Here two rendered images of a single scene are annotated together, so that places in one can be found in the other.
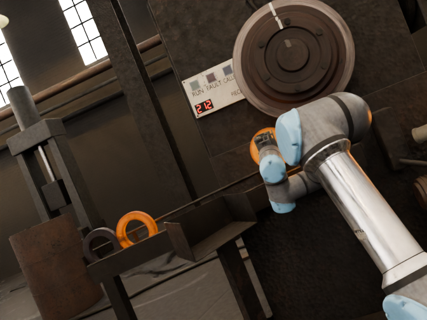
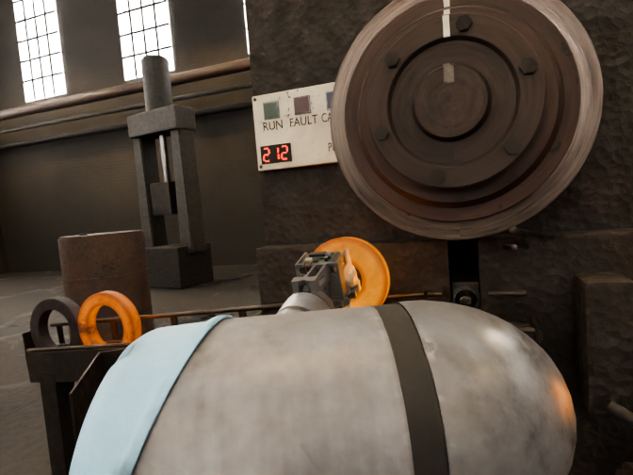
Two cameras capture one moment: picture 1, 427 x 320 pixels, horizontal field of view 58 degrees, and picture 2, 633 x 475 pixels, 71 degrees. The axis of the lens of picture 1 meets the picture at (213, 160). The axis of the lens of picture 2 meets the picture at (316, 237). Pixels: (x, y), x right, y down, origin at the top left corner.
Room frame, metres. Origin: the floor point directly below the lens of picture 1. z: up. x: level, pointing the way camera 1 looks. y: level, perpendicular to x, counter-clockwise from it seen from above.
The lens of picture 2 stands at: (0.67, -0.29, 0.97)
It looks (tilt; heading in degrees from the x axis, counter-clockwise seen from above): 4 degrees down; 8
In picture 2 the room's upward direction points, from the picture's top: 5 degrees counter-clockwise
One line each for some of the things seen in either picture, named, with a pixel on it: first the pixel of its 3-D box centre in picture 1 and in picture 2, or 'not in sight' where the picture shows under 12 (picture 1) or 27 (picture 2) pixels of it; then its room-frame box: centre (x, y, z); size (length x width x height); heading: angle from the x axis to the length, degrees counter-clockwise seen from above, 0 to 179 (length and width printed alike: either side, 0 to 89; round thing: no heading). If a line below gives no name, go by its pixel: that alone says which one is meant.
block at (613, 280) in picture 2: (389, 138); (604, 340); (1.51, -0.67, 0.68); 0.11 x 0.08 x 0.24; 168
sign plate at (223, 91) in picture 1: (215, 88); (305, 127); (1.72, -0.13, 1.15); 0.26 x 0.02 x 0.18; 78
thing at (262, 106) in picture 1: (291, 60); (453, 113); (1.55, -0.44, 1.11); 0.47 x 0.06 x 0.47; 78
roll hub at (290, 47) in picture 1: (292, 56); (450, 104); (1.45, -0.42, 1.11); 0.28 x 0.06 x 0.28; 78
